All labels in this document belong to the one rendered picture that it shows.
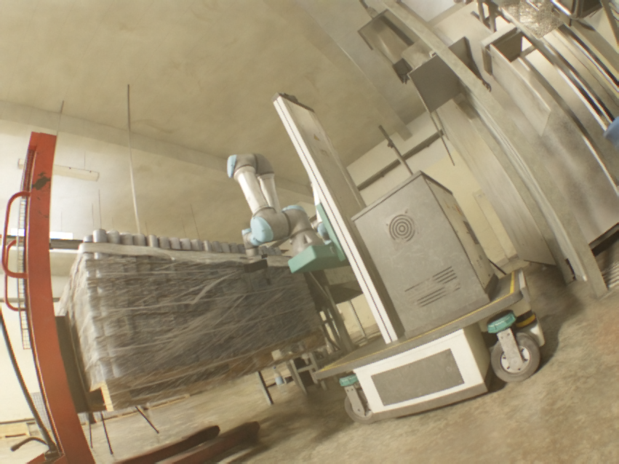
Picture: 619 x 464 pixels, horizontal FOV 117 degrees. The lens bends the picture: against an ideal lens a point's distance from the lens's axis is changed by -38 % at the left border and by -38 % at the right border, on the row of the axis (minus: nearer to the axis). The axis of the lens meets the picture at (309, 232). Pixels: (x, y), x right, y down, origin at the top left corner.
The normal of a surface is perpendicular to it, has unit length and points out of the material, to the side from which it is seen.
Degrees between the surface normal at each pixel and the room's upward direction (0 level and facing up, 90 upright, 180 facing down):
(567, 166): 90
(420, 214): 90
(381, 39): 90
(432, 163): 90
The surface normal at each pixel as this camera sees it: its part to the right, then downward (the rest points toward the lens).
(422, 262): -0.62, -0.02
